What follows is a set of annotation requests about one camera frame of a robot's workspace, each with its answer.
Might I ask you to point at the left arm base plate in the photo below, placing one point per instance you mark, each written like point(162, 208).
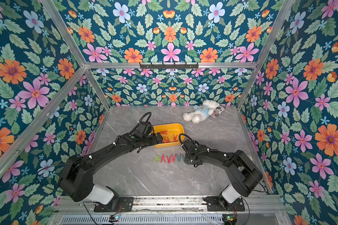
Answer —
point(117, 204)

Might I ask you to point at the pile of clothespins in box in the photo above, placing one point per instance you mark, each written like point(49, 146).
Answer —
point(169, 136)

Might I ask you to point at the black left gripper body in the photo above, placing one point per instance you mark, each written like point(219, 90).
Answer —
point(150, 140)

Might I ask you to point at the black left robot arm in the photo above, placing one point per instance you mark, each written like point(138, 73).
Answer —
point(77, 177)

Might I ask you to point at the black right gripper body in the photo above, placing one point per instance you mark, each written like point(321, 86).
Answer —
point(188, 157)

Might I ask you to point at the black hook rail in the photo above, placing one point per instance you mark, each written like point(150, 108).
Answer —
point(174, 65)

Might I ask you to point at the patterned pouch near bear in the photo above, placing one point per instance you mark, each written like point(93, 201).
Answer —
point(217, 111)

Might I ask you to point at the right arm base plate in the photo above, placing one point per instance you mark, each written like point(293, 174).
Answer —
point(219, 204)

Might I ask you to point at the aluminium front rail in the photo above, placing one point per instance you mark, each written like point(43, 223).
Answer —
point(181, 204)

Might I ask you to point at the white teddy bear blue shirt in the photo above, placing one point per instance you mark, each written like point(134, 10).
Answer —
point(202, 112)

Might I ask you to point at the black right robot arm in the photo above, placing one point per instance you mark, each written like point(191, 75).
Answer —
point(242, 173)

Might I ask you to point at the yellow plastic storage box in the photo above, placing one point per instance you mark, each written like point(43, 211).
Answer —
point(172, 126)

